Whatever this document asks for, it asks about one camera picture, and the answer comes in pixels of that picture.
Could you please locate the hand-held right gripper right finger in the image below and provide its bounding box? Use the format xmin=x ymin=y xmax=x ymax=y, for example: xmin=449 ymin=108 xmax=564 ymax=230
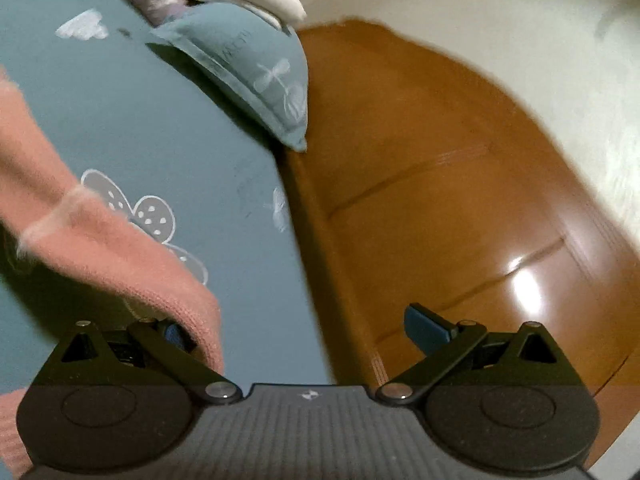
xmin=376 ymin=302 xmax=572 ymax=406

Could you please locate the teal printed pillow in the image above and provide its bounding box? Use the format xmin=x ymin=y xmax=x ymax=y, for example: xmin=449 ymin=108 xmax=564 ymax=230
xmin=149 ymin=2 xmax=309 ymax=154

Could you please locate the wooden headboard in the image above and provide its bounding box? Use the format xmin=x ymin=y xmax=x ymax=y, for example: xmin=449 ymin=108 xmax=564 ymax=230
xmin=276 ymin=19 xmax=640 ymax=397

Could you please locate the bed with teal floral sheet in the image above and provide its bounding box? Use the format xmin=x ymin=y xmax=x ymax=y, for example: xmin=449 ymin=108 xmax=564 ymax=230
xmin=0 ymin=0 xmax=337 ymax=392

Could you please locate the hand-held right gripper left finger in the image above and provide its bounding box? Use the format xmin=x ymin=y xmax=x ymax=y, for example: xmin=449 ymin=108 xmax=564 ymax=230
xmin=49 ymin=317 xmax=242 ymax=404

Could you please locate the pink striped knit sweater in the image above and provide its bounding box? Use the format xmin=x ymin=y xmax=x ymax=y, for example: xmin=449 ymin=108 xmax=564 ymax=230
xmin=0 ymin=67 xmax=223 ymax=480

